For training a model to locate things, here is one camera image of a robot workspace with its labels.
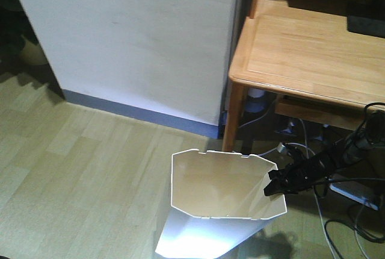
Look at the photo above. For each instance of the white power strip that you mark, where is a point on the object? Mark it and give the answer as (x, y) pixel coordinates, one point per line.
(358, 193)

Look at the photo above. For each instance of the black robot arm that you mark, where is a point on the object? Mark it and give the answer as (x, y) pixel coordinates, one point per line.
(349, 151)

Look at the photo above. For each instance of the white plastic trash bin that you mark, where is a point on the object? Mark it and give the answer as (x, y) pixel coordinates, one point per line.
(214, 201)

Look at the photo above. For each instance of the wooden keyboard tray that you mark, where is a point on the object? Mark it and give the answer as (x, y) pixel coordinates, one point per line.
(319, 112)

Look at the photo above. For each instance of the light wooden desk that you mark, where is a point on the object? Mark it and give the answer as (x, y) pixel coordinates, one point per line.
(302, 48)

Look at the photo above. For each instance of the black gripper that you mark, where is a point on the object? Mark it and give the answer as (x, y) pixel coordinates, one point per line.
(301, 174)

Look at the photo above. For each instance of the black monitor stand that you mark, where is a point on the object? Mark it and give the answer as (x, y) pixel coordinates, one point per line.
(366, 19)

